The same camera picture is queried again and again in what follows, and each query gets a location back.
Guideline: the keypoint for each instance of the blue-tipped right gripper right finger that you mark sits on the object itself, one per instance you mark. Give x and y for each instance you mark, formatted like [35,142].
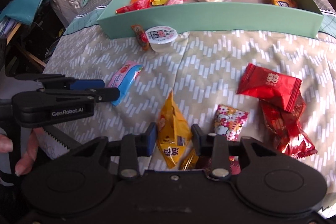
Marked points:
[213,152]

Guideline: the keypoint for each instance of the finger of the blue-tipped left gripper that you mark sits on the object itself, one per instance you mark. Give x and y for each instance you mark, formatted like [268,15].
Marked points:
[58,81]
[99,95]

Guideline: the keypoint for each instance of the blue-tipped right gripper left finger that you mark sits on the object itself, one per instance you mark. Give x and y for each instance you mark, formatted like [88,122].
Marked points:
[130,148]

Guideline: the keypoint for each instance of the pink cartoon cat candy packet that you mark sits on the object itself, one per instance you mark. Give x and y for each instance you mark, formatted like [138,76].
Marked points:
[229,121]

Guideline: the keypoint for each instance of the pink vitamin candy packet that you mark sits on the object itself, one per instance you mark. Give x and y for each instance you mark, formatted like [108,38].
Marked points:
[123,78]

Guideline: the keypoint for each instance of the yellow orange monkey snack packet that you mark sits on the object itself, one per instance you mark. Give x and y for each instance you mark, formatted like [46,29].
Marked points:
[174,133]

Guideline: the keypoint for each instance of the dark red foil snack packet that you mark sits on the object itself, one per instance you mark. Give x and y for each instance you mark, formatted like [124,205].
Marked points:
[286,132]

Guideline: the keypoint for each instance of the red double happiness candy packet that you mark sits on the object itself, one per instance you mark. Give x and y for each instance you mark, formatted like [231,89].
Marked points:
[275,88]

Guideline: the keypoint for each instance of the red crinkled snack packet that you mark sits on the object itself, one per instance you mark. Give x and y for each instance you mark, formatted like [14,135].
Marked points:
[137,5]

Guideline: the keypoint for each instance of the pink candy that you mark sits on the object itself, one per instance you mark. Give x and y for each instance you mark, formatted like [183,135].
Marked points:
[176,2]

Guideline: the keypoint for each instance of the person's left hand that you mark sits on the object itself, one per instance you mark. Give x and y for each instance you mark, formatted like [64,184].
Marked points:
[28,148]

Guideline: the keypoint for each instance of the orange wrapped dried fruit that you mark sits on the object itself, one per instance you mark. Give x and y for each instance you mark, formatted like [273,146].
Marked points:
[141,36]

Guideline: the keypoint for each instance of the patterned beige teal bedsheet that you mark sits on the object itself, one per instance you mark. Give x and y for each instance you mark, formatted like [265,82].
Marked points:
[202,70]

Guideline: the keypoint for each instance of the teal folded cloth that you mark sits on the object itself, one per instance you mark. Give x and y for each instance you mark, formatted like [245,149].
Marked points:
[22,11]

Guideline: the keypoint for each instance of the white lidded jelly cup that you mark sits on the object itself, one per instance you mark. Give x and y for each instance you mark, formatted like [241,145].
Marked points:
[161,38]

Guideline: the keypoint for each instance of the mint green cardboard box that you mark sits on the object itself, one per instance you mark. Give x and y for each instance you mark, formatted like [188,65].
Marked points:
[215,16]

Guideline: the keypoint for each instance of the yellow blue label snack packet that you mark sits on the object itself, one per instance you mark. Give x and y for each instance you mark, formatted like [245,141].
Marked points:
[285,3]

